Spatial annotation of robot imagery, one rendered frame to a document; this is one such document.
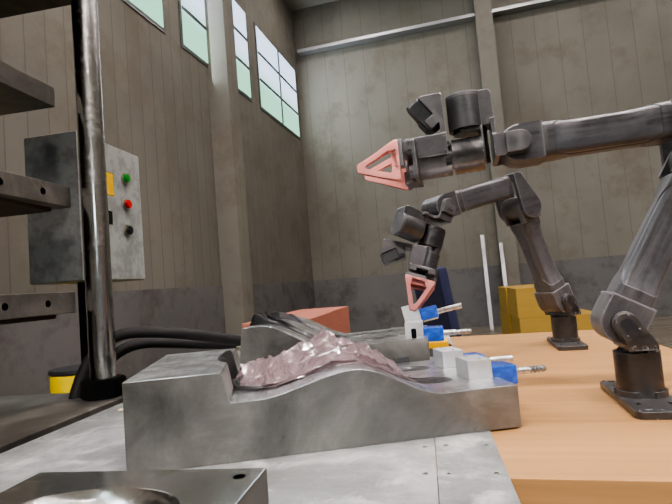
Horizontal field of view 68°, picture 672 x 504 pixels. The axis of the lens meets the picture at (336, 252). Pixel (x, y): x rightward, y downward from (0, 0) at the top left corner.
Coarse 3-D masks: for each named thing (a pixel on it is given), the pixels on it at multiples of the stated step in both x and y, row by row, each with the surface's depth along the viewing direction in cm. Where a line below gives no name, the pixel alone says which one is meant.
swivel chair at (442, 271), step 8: (440, 272) 269; (440, 280) 269; (448, 280) 270; (440, 288) 270; (448, 288) 269; (416, 296) 307; (432, 296) 282; (440, 296) 272; (448, 296) 268; (424, 304) 297; (432, 304) 285; (440, 304) 274; (448, 304) 268; (448, 312) 268; (432, 320) 290; (440, 320) 278; (448, 320) 269; (456, 320) 268; (448, 328) 270; (456, 328) 268; (456, 336) 268
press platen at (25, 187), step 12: (0, 180) 101; (12, 180) 103; (24, 180) 106; (36, 180) 110; (0, 192) 100; (12, 192) 103; (24, 192) 106; (36, 192) 109; (48, 192) 113; (60, 192) 117; (36, 204) 113; (48, 204) 114; (60, 204) 116
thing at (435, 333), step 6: (408, 324) 101; (414, 324) 101; (420, 324) 101; (408, 330) 101; (420, 330) 101; (426, 330) 101; (432, 330) 101; (438, 330) 100; (444, 330) 102; (450, 330) 102; (456, 330) 101; (462, 330) 101; (468, 330) 101; (408, 336) 101; (432, 336) 101; (438, 336) 100
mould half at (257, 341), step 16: (288, 320) 116; (304, 320) 123; (256, 336) 102; (272, 336) 101; (288, 336) 101; (304, 336) 104; (368, 336) 111; (400, 336) 102; (240, 352) 102; (256, 352) 102; (272, 352) 101; (384, 352) 97; (400, 352) 97; (416, 352) 96
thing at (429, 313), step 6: (408, 306) 113; (432, 306) 112; (450, 306) 113; (456, 306) 113; (408, 312) 113; (414, 312) 112; (420, 312) 112; (426, 312) 112; (432, 312) 112; (438, 312) 113; (408, 318) 112; (414, 318) 112; (420, 318) 112; (426, 318) 112; (432, 318) 112
